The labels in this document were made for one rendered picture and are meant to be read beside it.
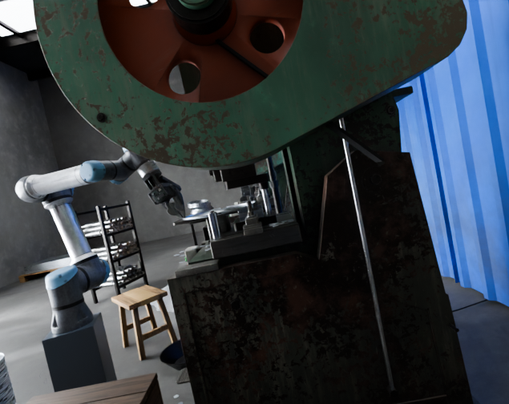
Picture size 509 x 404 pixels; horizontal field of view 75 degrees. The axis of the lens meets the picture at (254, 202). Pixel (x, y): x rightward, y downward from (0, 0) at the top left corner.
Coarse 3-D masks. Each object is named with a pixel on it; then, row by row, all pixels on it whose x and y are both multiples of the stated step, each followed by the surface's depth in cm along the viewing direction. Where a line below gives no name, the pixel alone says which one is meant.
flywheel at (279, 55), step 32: (128, 0) 90; (160, 0) 88; (192, 0) 75; (224, 0) 77; (256, 0) 88; (288, 0) 87; (128, 32) 89; (160, 32) 89; (192, 32) 83; (224, 32) 87; (288, 32) 88; (128, 64) 89; (160, 64) 89; (224, 64) 89; (256, 64) 89; (192, 96) 90; (224, 96) 89
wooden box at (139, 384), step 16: (96, 384) 104; (112, 384) 102; (128, 384) 100; (144, 384) 98; (32, 400) 103; (48, 400) 101; (64, 400) 99; (80, 400) 97; (96, 400) 95; (112, 400) 93; (128, 400) 92; (144, 400) 92; (160, 400) 103
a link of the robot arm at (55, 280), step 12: (48, 276) 131; (60, 276) 130; (72, 276) 132; (84, 276) 138; (48, 288) 129; (60, 288) 129; (72, 288) 131; (84, 288) 137; (60, 300) 129; (72, 300) 131
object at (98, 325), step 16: (96, 320) 136; (48, 336) 128; (64, 336) 126; (80, 336) 128; (96, 336) 131; (48, 352) 125; (64, 352) 126; (80, 352) 128; (96, 352) 129; (64, 368) 126; (80, 368) 128; (96, 368) 129; (112, 368) 145; (64, 384) 126; (80, 384) 128
